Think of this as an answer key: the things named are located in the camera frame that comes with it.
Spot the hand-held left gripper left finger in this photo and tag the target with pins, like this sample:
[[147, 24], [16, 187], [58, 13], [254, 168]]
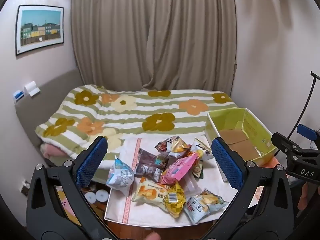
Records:
[[92, 162]]

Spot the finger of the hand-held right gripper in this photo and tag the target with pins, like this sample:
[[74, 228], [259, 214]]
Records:
[[283, 142], [306, 131]]

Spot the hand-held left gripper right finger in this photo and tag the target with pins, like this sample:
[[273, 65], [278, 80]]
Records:
[[227, 165]]

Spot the green cardboard box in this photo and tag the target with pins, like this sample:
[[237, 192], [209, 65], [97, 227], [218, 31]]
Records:
[[252, 125]]

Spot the orange bread snack packet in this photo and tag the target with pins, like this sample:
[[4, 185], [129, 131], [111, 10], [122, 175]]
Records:
[[147, 192]]

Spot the person's right hand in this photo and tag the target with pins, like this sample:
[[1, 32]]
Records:
[[303, 197]]

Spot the person's left hand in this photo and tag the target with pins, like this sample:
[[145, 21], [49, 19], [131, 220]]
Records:
[[153, 236]]

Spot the dark green snack packet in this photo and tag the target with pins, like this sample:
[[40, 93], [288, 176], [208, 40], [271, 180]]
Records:
[[202, 173]]

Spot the blue white snack packet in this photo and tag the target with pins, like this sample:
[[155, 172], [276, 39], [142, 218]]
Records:
[[121, 177]]

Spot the white toilet paper roll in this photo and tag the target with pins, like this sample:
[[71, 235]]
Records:
[[90, 197], [102, 195]]

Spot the clear plastic snack packet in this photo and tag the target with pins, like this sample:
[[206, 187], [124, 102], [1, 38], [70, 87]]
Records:
[[193, 186]]

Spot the pink folded blanket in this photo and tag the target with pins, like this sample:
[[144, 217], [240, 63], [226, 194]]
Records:
[[53, 152]]

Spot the light blue chip packet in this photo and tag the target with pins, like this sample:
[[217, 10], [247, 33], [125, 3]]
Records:
[[202, 203]]

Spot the pink yellow box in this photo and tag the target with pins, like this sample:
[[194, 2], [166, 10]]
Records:
[[63, 201]]

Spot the pink snack packet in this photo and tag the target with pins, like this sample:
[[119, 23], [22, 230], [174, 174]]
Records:
[[178, 170]]

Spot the brown snack packet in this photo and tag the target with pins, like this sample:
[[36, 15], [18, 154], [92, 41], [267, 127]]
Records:
[[150, 165]]

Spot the dark yellow chip packet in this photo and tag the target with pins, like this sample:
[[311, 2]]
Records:
[[172, 145]]

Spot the yellow snack packet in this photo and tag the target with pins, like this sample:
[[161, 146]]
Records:
[[175, 200]]

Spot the floral striped blanket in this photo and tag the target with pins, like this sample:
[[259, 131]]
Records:
[[155, 122]]

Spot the white towel with pink stripe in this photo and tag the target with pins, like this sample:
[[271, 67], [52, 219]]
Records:
[[150, 215]]

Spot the grey bed headboard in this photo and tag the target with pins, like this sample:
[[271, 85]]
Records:
[[50, 90]]

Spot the beige curtain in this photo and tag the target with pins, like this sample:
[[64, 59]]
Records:
[[150, 30]]

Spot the framed house picture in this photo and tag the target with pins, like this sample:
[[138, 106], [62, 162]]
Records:
[[40, 27]]

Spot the wall outlet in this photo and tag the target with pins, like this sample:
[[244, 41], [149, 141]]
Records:
[[25, 188]]

